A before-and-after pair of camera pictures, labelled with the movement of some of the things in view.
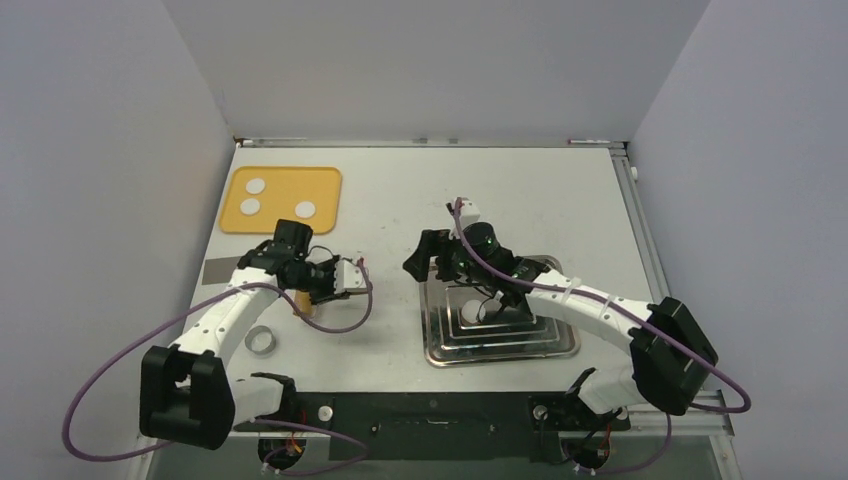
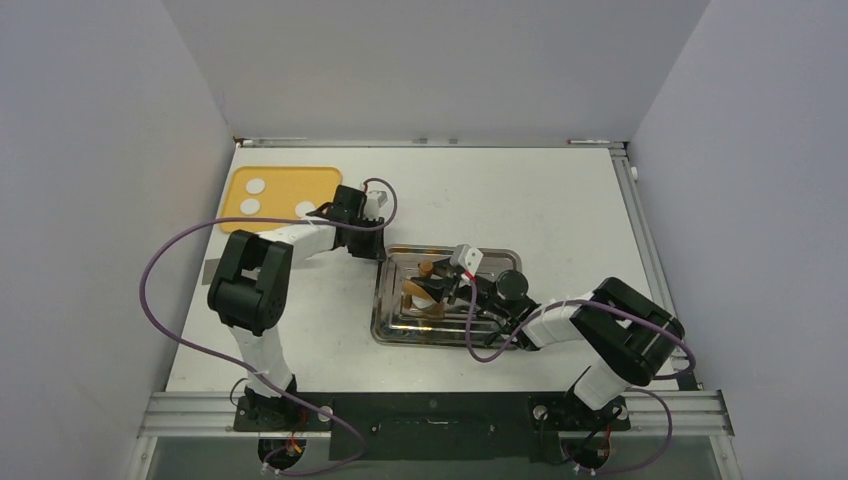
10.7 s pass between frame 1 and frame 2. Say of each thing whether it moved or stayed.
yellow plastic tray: stayed
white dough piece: moved
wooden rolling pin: moved
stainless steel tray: moved
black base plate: stayed
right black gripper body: moved
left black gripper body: moved
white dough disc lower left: stayed
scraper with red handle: stayed
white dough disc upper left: stayed
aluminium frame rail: stayed
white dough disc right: stayed
